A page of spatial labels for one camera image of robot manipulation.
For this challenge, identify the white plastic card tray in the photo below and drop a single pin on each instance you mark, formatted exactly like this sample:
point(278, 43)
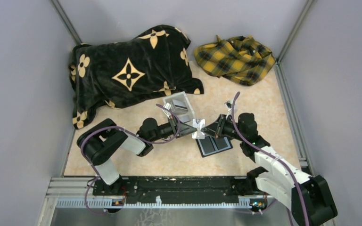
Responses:
point(181, 106)

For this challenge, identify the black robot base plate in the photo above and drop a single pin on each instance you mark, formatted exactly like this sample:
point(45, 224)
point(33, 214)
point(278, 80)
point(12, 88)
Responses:
point(183, 190)

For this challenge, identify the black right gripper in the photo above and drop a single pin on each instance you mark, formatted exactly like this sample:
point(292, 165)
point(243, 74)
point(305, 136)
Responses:
point(216, 128)

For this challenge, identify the black leather card holder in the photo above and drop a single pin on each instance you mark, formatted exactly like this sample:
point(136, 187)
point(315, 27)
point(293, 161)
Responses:
point(212, 139)

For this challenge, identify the aluminium frame rail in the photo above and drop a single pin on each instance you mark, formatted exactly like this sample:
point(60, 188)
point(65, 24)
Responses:
point(76, 192)

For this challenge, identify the yellow plaid cloth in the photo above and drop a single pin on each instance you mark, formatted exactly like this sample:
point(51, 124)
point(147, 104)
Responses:
point(242, 60)

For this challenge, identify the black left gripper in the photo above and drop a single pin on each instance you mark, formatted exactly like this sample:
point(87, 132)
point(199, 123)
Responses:
point(180, 129)

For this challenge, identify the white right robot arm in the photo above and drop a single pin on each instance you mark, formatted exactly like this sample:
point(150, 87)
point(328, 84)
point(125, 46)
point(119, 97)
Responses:
point(307, 197)

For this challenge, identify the black floral velvet blanket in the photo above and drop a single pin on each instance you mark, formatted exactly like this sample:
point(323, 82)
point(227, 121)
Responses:
point(122, 74)

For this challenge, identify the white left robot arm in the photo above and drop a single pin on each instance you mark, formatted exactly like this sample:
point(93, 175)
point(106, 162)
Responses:
point(98, 144)

